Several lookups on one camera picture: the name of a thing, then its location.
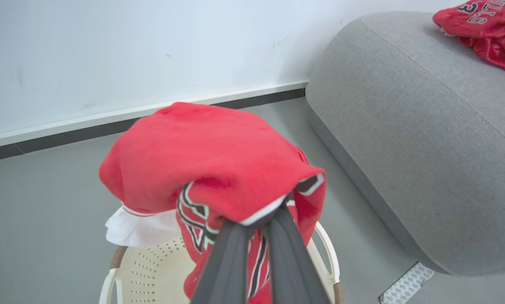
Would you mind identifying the white cloth garment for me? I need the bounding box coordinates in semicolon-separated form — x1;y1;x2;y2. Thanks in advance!
105;204;182;248

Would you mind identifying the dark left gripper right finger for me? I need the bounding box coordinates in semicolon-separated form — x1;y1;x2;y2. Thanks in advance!
263;204;331;304

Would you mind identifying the red jersey with number print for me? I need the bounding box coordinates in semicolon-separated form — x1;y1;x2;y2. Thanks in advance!
432;0;505;79

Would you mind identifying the white and black baseboard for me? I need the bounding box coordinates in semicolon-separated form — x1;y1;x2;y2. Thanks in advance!
0;79;309;164

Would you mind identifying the white patterned floor pad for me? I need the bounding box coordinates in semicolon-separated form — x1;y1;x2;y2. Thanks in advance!
378;262;435;304

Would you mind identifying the red jersey black white trim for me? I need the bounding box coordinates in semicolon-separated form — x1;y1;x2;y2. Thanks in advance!
99;101;327;304

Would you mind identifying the white plastic laundry basket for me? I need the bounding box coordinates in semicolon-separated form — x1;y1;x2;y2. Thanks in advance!
99;221;344;304

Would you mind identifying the grey fabric sofa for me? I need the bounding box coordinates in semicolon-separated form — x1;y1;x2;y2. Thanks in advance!
305;11;505;277

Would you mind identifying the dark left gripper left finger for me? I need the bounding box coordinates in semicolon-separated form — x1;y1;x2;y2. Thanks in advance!
191;220;251;304

